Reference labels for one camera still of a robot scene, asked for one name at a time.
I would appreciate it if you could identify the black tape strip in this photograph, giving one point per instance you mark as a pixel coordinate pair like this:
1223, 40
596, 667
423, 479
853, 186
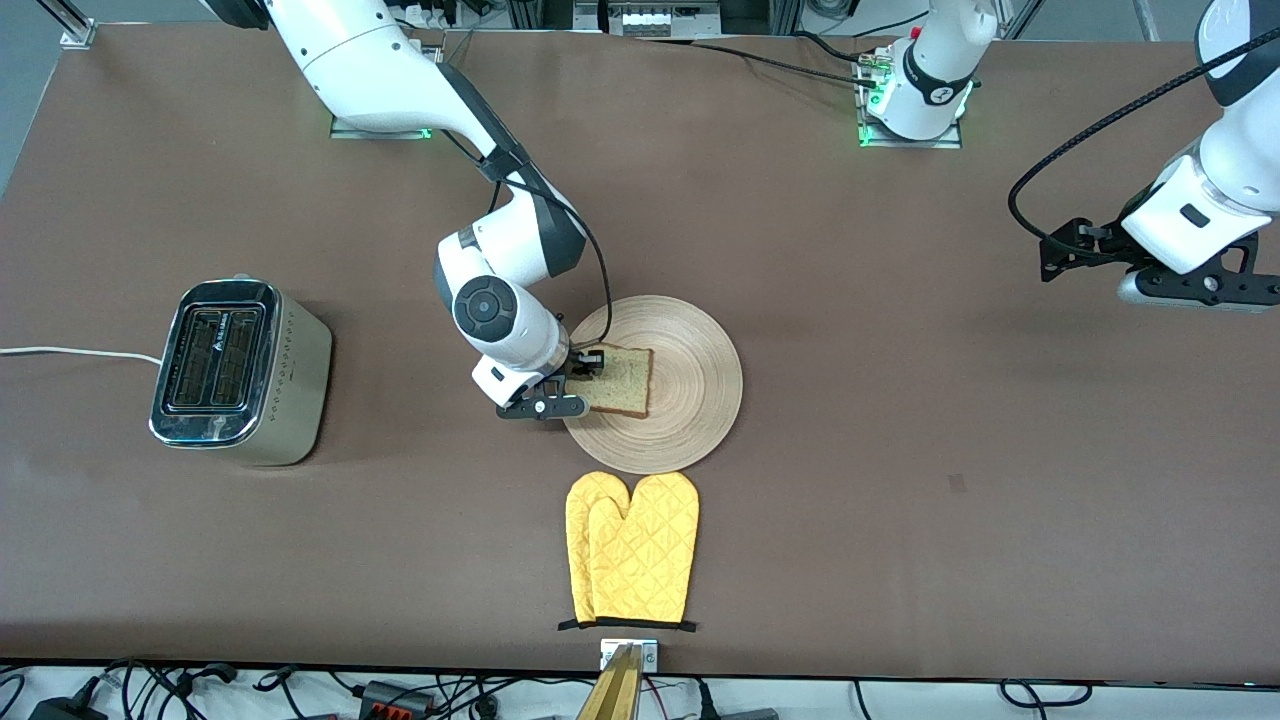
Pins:
570, 625

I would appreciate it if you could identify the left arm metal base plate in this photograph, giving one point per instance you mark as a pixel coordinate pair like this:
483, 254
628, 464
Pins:
910, 143

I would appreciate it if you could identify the white power strip with plugs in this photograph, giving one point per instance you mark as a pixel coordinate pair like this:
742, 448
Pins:
440, 14

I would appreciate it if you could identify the yellow wooden stick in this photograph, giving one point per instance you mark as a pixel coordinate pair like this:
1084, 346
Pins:
615, 695

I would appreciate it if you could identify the silver two-slot toaster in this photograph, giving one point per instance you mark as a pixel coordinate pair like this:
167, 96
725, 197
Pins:
290, 400

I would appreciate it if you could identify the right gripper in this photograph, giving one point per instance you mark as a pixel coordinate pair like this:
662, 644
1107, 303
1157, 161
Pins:
577, 361

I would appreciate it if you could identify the bread slice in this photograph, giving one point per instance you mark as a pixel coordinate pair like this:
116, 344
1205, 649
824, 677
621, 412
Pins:
625, 385

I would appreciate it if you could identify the black adapter with red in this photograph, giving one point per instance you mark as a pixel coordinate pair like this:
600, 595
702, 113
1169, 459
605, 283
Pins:
395, 700

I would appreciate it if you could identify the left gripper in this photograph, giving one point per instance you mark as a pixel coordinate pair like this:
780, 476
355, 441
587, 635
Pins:
1098, 247

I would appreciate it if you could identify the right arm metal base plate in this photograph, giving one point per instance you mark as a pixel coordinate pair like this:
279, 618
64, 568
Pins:
345, 131

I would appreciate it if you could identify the round wooden plate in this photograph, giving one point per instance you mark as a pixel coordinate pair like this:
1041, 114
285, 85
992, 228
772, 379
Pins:
690, 400

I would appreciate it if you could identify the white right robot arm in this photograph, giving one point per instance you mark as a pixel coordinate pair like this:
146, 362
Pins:
370, 70

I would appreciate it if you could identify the yellow quilted oven mitt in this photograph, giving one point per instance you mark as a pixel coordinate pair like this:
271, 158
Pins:
650, 560
577, 560

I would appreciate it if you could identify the small metal bracket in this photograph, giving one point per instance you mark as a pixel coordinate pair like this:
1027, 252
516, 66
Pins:
608, 655

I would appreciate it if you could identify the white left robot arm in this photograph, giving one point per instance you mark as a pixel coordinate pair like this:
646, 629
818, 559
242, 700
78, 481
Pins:
935, 80

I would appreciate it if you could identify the black plug adapter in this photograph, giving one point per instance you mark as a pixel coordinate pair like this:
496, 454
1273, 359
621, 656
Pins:
65, 710

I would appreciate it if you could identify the aluminium corner post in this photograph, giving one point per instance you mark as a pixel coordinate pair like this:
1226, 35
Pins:
75, 35

